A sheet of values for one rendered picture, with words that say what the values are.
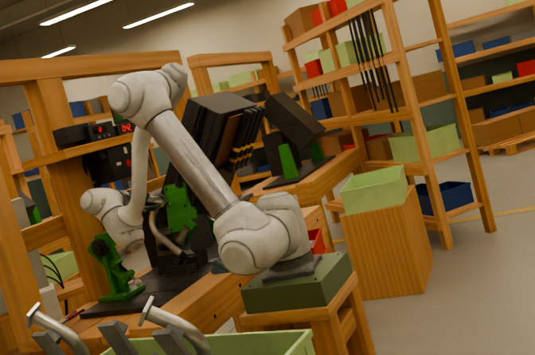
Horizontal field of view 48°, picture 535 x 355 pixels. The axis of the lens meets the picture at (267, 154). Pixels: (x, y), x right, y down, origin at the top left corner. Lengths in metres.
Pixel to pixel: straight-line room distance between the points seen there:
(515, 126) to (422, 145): 4.40
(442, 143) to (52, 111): 3.36
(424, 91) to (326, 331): 3.38
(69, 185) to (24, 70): 0.50
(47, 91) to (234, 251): 1.26
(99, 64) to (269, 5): 9.24
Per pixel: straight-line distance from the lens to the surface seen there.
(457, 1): 11.29
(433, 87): 5.12
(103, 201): 2.35
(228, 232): 1.81
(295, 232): 1.96
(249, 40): 12.18
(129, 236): 2.27
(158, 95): 1.93
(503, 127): 9.04
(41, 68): 2.71
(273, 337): 1.52
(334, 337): 1.95
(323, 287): 1.91
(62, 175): 2.66
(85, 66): 2.90
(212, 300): 2.28
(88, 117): 8.53
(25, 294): 2.45
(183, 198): 2.62
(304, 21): 6.41
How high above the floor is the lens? 1.49
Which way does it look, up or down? 4 degrees down
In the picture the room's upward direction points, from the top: 15 degrees counter-clockwise
